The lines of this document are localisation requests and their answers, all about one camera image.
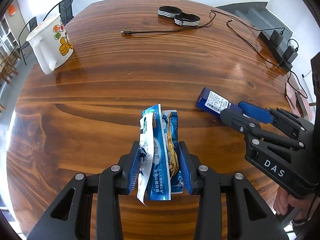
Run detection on dark blue tube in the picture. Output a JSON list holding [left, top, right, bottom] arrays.
[[195, 87, 242, 120]]

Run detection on white cartoon mug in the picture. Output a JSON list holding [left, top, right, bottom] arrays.
[[26, 14, 74, 75]]

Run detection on black usb cable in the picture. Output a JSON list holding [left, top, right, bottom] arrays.
[[120, 9, 284, 36], [226, 19, 283, 67]]

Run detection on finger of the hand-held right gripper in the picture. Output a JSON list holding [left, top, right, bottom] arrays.
[[220, 109, 304, 147], [237, 101, 314, 141]]

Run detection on black striped elastic band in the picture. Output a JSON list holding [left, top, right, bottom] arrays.
[[174, 13, 200, 27], [158, 6, 182, 18]]

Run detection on person's right hand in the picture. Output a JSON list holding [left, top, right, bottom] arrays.
[[274, 187, 313, 215]]

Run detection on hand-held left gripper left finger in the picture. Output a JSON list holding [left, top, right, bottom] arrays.
[[26, 141, 140, 240]]

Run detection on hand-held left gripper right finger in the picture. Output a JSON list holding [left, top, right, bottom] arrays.
[[178, 141, 288, 240]]

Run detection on blue snack wrapper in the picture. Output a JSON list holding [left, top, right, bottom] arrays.
[[140, 103, 185, 201]]

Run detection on black power strip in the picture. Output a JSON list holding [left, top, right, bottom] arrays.
[[259, 30, 293, 70]]

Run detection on black charger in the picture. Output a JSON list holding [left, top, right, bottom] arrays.
[[269, 29, 284, 47], [282, 39, 299, 63]]

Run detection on black metal chair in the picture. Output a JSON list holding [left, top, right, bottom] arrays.
[[19, 17, 38, 65], [43, 0, 74, 27]]

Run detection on wooden desktop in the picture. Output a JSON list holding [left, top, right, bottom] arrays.
[[6, 0, 312, 240]]

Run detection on black charger cable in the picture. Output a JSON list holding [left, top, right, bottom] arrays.
[[287, 70, 308, 99]]

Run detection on wooden stool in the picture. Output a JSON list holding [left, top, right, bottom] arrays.
[[0, 52, 20, 85]]

